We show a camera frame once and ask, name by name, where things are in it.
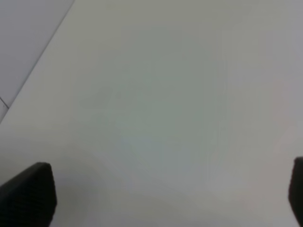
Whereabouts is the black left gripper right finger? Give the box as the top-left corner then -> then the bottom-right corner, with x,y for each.
288,157 -> 303,227

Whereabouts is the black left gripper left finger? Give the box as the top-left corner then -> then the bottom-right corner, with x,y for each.
0,162 -> 57,227

